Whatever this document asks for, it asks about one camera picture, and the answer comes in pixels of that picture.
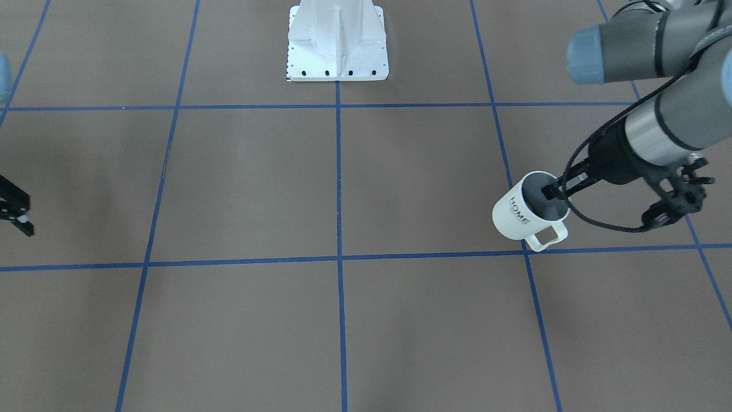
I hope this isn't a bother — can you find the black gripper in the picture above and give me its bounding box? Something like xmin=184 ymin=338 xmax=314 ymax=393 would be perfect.
xmin=540 ymin=121 xmax=651 ymax=200

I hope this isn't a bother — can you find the white mug grey inside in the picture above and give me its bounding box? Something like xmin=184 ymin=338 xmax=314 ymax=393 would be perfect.
xmin=491 ymin=171 xmax=569 ymax=251

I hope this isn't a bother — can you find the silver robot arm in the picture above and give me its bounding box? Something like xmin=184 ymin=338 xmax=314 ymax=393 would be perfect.
xmin=542 ymin=1 xmax=730 ymax=211

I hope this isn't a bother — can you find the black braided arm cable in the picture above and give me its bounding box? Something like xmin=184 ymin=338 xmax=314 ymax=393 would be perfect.
xmin=560 ymin=51 xmax=710 ymax=233

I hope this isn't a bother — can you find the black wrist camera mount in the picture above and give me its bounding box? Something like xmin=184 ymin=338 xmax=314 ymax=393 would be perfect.
xmin=641 ymin=152 xmax=715 ymax=231

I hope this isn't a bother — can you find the white camera stand post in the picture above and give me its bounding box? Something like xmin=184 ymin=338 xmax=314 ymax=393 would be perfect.
xmin=286 ymin=1 xmax=389 ymax=82

